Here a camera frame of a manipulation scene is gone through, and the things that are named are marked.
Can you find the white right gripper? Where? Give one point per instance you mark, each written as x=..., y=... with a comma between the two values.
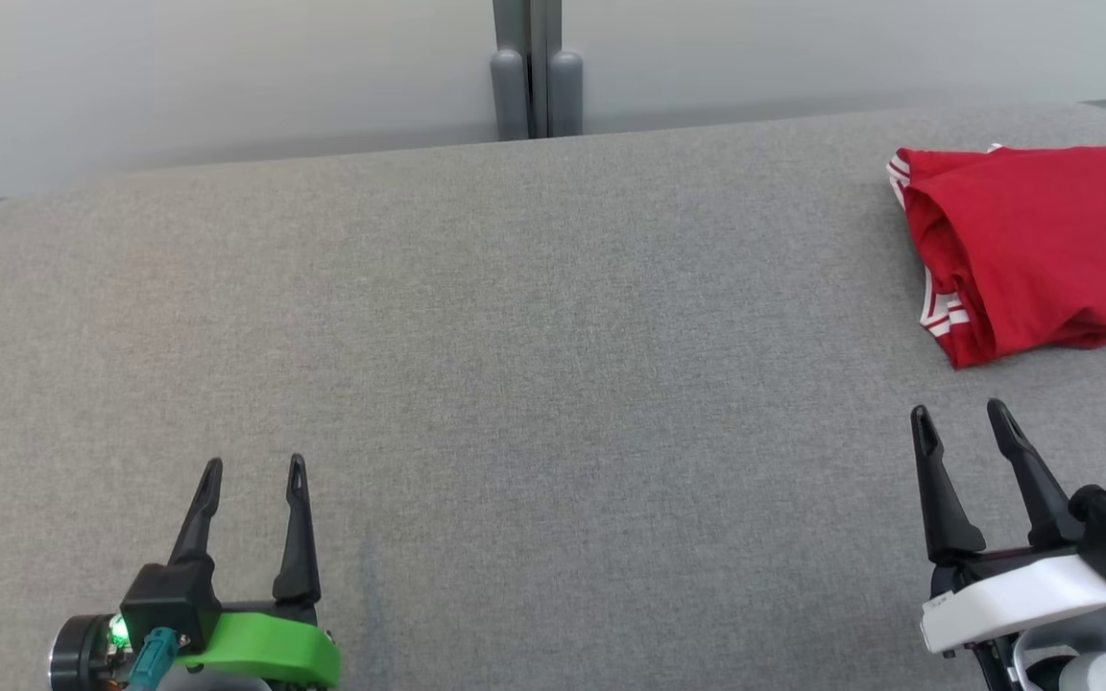
x=1023, y=600

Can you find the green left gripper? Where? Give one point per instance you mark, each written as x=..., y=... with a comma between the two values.
x=275, y=648

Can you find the red white striped t-shirt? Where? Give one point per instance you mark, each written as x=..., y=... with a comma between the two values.
x=1043, y=240

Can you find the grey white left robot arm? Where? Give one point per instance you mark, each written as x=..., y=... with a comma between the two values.
x=217, y=681

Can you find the black cylindrical left gripper motor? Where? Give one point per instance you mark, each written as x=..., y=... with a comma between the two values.
x=78, y=657

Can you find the grey fabric sofa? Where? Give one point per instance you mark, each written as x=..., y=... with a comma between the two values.
x=515, y=384

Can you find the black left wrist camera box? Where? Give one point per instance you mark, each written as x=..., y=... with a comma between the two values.
x=169, y=600

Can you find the grey wall partition post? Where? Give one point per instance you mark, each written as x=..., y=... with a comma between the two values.
x=536, y=67

